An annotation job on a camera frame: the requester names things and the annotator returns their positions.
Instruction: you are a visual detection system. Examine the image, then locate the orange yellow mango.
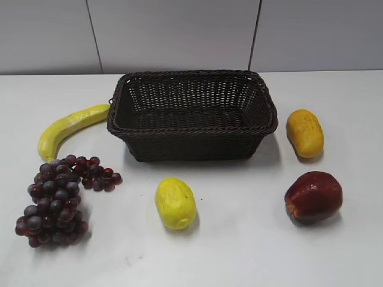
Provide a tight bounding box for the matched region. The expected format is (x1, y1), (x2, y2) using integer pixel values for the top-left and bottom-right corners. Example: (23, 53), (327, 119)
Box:
(286, 109), (324, 158)

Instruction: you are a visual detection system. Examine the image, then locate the dark woven rectangular basket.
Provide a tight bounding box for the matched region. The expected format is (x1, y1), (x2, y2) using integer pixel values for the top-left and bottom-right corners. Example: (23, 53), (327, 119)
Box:
(107, 70), (278, 162)

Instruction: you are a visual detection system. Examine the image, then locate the yellow banana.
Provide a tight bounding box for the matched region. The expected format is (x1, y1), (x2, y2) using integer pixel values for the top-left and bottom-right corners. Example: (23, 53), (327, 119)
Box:
(38, 104), (110, 163)

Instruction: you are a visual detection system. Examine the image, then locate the purple grape bunch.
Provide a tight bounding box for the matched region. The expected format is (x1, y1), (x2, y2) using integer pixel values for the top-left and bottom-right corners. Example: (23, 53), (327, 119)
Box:
(15, 154), (123, 248)

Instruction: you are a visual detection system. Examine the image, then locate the dark red apple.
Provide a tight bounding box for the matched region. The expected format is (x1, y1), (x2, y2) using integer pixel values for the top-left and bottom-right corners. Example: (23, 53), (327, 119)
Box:
(284, 171), (343, 224)

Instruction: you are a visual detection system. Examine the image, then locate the yellow lemon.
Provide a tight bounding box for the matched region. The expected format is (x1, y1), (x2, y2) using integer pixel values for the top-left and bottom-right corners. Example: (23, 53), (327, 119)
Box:
(155, 178), (197, 230)

